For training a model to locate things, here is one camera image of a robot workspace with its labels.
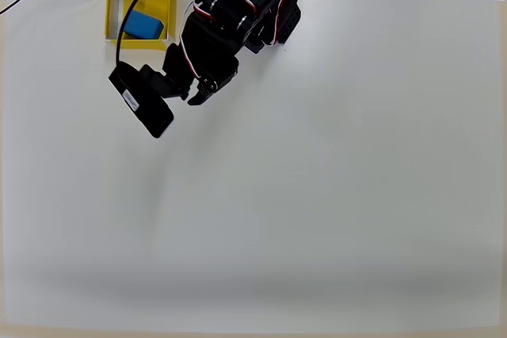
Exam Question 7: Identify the blue block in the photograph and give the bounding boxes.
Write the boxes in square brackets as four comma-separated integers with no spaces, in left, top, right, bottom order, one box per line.
[123,9,166,40]

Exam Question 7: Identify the red white servo wire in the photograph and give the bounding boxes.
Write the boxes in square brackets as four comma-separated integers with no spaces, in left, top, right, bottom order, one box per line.
[271,0,317,48]
[178,0,205,84]

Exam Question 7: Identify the black webcam with white label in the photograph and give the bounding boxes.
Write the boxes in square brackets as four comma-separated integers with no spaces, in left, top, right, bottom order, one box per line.
[108,61,190,139]

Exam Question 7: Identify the yellow cardboard box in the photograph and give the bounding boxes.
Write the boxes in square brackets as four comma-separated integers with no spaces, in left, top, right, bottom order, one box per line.
[105,0,178,52]

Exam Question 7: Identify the black webcam cable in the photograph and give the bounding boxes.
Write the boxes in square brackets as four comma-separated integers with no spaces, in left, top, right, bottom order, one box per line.
[114,0,176,74]

